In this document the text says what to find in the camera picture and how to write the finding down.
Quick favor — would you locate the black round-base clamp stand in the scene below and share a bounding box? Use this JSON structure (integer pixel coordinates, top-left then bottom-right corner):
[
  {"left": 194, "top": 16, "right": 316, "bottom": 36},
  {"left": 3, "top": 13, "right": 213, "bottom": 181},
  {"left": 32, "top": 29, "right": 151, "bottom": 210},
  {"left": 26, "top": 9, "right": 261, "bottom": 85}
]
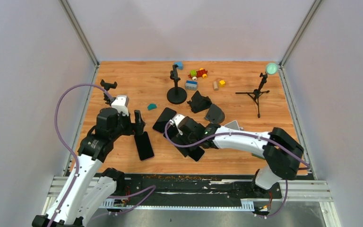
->
[{"left": 100, "top": 79, "right": 118, "bottom": 105}]

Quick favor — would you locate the white phone stand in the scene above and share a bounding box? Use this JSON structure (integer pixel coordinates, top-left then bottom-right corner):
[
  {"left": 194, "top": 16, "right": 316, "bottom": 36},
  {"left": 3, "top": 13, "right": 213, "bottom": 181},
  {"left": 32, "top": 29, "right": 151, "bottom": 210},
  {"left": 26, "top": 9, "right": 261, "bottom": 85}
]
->
[{"left": 224, "top": 120, "right": 241, "bottom": 131}]

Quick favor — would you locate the black folding phone stand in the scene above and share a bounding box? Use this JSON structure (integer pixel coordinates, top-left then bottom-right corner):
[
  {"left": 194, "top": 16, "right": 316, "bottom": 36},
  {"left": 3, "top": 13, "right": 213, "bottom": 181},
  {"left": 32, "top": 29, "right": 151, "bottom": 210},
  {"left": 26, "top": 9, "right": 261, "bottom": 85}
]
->
[{"left": 187, "top": 90, "right": 212, "bottom": 114}]

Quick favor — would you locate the green ball on tripod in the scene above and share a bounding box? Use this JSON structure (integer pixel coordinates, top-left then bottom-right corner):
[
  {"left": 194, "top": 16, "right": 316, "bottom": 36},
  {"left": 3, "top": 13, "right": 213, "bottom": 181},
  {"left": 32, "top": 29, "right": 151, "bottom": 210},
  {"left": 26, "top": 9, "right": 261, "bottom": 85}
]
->
[{"left": 265, "top": 62, "right": 279, "bottom": 75}]

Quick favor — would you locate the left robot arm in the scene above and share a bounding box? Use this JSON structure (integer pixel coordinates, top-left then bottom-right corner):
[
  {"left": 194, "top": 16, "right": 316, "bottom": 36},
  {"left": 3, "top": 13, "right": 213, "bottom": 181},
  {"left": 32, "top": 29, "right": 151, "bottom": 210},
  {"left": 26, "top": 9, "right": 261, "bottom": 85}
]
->
[{"left": 32, "top": 107, "right": 145, "bottom": 227}]

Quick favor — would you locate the pink phone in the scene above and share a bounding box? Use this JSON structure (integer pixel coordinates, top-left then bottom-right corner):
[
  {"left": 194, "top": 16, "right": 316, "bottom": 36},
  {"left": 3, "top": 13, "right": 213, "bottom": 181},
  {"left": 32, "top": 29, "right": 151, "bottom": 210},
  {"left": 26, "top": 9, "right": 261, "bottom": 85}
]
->
[{"left": 152, "top": 107, "right": 177, "bottom": 134}]

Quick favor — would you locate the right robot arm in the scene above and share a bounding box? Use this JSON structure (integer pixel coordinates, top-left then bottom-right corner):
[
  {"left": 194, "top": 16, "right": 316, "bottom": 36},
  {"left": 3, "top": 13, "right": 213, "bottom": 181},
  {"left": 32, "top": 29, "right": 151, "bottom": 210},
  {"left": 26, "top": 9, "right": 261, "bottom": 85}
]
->
[{"left": 164, "top": 114, "right": 307, "bottom": 198}]

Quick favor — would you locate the black mini tripod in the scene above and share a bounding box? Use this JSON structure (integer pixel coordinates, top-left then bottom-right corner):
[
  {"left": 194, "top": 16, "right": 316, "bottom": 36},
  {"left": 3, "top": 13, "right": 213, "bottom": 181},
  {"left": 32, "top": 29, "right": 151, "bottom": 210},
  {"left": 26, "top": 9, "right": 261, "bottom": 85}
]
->
[{"left": 235, "top": 73, "right": 270, "bottom": 118}]

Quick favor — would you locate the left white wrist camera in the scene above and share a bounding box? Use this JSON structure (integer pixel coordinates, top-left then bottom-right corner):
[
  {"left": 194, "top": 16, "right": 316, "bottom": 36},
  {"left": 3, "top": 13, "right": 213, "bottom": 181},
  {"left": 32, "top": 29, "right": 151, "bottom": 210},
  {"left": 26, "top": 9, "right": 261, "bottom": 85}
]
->
[{"left": 110, "top": 95, "right": 130, "bottom": 116}]

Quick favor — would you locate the tall black round-base stand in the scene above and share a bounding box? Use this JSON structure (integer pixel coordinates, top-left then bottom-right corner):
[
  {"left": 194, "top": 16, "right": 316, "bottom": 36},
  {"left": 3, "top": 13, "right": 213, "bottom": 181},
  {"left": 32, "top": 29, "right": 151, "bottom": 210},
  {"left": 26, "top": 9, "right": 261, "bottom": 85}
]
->
[{"left": 166, "top": 64, "right": 187, "bottom": 105}]

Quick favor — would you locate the blue white block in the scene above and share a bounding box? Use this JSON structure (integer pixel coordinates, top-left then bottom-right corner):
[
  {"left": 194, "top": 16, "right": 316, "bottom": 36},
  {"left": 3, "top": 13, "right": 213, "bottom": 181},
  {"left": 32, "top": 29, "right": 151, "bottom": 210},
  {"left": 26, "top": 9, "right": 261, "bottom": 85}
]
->
[{"left": 185, "top": 80, "right": 198, "bottom": 91}]

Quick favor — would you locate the grey round phone stand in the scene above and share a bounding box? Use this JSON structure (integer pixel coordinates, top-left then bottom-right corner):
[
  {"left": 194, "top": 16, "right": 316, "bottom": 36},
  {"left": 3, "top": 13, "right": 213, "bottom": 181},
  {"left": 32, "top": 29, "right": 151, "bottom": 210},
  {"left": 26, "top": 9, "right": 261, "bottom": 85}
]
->
[{"left": 204, "top": 104, "right": 225, "bottom": 124}]

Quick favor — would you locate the blue triangular block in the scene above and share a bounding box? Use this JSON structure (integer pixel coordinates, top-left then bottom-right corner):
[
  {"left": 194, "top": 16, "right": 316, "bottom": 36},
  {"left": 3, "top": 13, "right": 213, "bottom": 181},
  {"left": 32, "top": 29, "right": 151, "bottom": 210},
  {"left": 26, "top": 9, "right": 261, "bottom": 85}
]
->
[{"left": 173, "top": 61, "right": 184, "bottom": 70}]

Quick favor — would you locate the teal small block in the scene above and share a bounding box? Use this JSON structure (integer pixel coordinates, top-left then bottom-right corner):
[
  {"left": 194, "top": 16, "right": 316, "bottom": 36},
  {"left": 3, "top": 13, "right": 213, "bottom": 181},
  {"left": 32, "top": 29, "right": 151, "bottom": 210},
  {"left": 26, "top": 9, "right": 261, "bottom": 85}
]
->
[{"left": 147, "top": 103, "right": 157, "bottom": 111}]

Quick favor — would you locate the yellow small block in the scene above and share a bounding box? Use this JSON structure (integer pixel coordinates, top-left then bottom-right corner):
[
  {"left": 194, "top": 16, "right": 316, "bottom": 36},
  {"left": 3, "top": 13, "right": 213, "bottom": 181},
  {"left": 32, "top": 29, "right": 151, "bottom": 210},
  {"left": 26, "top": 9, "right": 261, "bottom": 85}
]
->
[{"left": 218, "top": 80, "right": 226, "bottom": 87}]

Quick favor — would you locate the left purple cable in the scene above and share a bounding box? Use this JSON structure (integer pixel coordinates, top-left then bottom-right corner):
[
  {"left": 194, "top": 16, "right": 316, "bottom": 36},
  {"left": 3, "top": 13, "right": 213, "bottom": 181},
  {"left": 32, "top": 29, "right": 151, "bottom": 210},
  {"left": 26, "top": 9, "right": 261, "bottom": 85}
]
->
[{"left": 45, "top": 83, "right": 115, "bottom": 227}]

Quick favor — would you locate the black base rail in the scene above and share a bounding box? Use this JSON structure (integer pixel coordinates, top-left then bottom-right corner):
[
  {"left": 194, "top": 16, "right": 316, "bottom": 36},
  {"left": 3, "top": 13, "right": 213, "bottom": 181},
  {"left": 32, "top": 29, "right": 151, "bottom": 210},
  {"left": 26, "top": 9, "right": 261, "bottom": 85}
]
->
[{"left": 48, "top": 172, "right": 332, "bottom": 211}]

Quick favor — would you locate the wooden cylinder block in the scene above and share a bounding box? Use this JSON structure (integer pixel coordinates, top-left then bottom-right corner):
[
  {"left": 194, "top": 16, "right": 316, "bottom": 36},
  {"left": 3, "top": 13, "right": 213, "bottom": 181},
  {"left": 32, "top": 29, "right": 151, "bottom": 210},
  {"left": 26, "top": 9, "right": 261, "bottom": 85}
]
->
[{"left": 213, "top": 81, "right": 219, "bottom": 91}]

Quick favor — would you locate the purple phone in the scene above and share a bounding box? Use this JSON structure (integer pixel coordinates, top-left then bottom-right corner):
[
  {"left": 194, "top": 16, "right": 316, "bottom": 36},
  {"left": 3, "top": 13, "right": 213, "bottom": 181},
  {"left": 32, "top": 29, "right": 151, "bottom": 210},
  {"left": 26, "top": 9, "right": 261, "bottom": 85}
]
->
[{"left": 134, "top": 131, "right": 155, "bottom": 161}]

